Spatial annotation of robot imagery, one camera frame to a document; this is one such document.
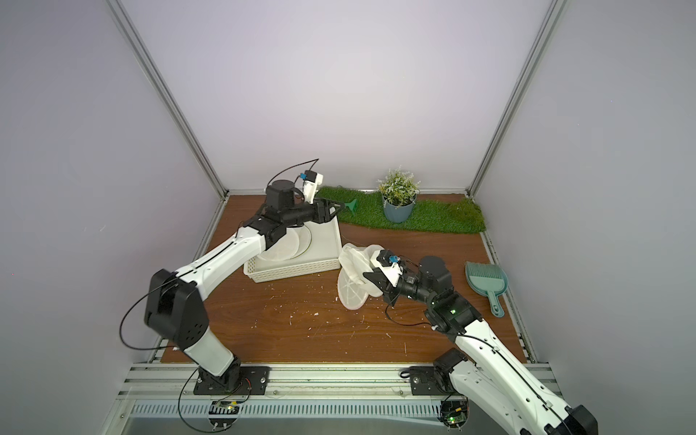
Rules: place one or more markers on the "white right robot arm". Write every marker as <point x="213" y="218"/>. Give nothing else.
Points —
<point x="480" y="367"/>

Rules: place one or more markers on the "teal plastic dustpan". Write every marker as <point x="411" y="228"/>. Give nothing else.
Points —
<point x="488" y="280"/>

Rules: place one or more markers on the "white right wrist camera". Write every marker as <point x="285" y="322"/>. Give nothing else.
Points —
<point x="389" y="265"/>

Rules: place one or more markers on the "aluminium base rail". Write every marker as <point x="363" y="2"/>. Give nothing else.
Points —
<point x="276" y="391"/>

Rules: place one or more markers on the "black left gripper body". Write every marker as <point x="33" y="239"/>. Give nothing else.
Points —
<point x="315" y="217"/>

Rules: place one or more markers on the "artificial plant in teal pot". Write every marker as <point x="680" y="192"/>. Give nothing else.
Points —
<point x="399" y="191"/>

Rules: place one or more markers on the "white perforated plastic basket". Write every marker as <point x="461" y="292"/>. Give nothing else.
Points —
<point x="311" y="249"/>

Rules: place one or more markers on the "green artificial grass mat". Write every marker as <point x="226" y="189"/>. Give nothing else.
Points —
<point x="462" y="216"/>

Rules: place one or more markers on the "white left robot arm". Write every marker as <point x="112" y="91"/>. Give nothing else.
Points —
<point x="175" y="304"/>

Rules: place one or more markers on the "green rake with wooden handle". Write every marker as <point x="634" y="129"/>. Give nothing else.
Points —
<point x="350" y="206"/>

